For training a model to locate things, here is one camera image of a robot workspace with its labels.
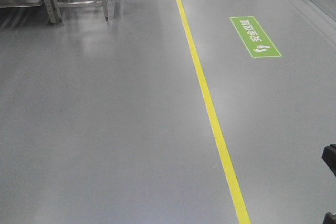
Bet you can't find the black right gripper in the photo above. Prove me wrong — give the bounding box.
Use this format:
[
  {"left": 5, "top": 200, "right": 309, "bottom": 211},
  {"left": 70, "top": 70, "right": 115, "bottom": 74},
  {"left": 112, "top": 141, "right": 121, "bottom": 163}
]
[{"left": 321, "top": 144, "right": 336, "bottom": 224}]

